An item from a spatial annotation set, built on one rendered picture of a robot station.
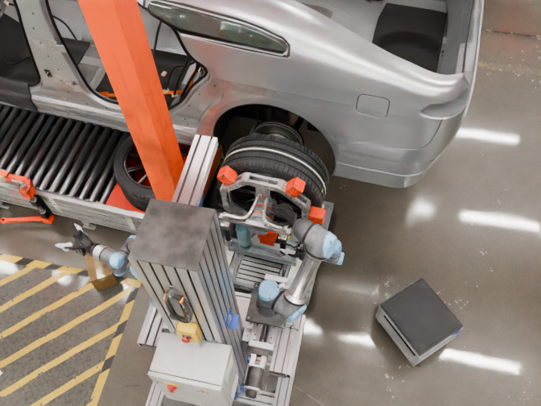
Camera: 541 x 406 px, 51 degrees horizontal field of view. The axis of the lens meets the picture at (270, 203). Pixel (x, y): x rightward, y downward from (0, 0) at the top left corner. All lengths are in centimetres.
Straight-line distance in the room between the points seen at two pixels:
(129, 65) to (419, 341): 233
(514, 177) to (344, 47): 232
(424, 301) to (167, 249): 216
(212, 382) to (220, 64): 162
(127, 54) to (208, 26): 68
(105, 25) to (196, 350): 145
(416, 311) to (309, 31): 186
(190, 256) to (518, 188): 333
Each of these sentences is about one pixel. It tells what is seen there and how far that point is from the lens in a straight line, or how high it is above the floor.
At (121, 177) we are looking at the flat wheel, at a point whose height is 50.
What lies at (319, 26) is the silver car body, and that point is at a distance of 295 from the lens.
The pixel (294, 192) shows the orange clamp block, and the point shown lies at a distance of 312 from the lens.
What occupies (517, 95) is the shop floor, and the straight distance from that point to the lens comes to 540.
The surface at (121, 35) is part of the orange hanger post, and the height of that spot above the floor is 219.
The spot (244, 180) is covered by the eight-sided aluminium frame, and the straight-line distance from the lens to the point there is 317.
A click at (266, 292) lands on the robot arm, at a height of 105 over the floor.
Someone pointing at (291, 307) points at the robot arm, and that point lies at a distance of 289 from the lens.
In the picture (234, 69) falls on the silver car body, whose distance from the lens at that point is 311.
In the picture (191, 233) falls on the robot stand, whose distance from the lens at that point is 199.
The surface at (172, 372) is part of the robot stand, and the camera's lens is 266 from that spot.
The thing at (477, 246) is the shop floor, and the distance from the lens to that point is 442.
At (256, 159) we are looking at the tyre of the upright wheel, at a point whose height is 117.
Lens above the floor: 375
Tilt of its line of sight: 59 degrees down
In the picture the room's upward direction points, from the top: 4 degrees counter-clockwise
